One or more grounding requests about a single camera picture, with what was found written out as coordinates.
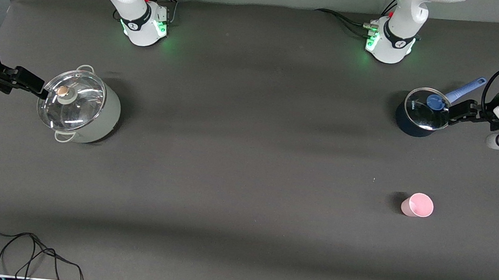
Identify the dark grey table cover sheet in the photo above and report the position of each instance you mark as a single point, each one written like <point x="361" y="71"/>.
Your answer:
<point x="245" y="181"/>

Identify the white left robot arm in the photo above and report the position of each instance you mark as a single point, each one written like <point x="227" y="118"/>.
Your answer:
<point x="396" y="40"/>

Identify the pink plastic cup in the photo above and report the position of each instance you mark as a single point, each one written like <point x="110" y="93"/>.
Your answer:
<point x="418" y="205"/>

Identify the glass lid with blue knob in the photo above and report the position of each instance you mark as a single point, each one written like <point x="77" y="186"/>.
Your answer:
<point x="426" y="113"/>

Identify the glass lid with metal knob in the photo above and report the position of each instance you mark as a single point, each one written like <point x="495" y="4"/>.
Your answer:
<point x="72" y="102"/>

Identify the dark blue saucepan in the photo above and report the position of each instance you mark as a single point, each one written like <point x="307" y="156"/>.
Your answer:
<point x="404" y="125"/>

